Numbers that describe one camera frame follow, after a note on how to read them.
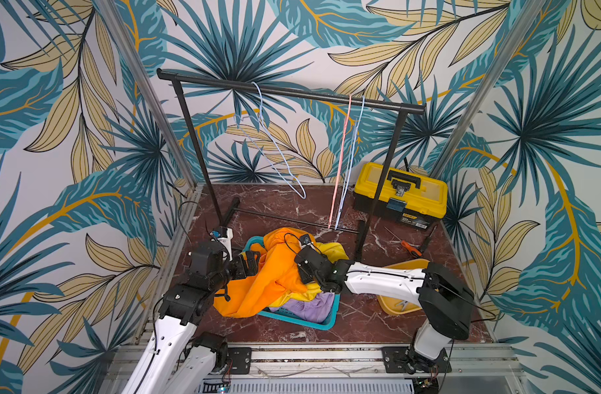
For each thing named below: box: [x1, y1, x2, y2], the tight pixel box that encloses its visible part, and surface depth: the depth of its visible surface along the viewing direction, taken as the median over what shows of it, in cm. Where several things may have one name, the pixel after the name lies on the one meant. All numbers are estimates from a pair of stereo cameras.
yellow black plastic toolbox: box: [353, 162, 450, 230], surface depth 98 cm
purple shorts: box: [269, 292, 335, 323], surface depth 80 cm
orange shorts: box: [213, 228, 318, 318], surface depth 75 cm
